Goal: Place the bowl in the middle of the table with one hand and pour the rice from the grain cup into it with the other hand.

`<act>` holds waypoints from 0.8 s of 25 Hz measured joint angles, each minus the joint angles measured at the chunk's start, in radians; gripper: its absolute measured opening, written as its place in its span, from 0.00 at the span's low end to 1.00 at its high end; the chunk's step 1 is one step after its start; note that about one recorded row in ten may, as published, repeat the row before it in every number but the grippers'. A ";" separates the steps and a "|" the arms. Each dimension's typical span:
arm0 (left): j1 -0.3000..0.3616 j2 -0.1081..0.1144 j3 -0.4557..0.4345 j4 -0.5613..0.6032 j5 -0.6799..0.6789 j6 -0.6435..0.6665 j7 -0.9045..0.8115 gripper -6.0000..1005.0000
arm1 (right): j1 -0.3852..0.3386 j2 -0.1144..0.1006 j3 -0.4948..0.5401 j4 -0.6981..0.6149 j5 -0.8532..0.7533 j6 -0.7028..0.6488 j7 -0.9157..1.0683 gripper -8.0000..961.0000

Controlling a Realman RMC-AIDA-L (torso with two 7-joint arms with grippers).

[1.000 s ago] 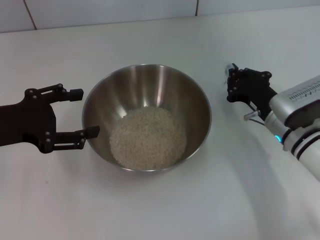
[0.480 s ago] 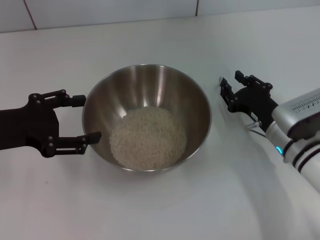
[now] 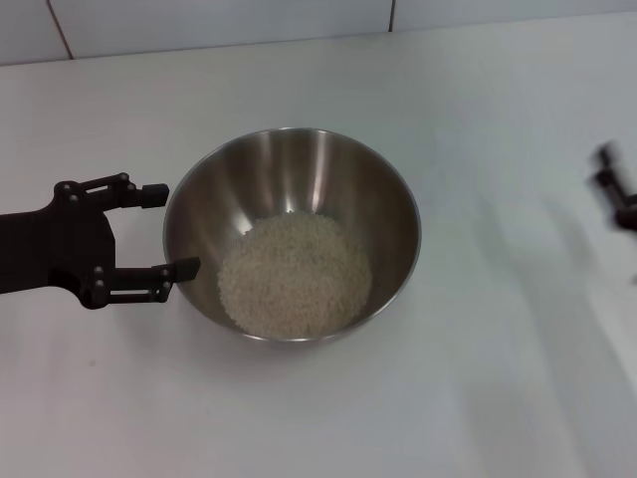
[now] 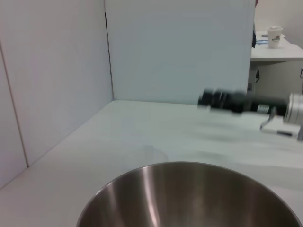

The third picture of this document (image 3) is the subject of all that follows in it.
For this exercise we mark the stainless steel mixing bowl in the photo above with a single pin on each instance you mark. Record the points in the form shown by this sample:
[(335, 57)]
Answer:
[(298, 174)]

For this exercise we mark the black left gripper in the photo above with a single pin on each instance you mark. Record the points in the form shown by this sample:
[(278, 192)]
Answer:
[(50, 249)]

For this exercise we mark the white rice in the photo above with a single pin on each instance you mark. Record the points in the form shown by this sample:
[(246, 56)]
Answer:
[(293, 279)]

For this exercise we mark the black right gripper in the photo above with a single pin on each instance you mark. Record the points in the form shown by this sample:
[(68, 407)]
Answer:
[(628, 211)]

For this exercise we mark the white backdrop board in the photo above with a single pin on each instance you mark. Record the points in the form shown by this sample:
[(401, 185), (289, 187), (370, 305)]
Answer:
[(224, 20), (497, 12), (25, 30)]

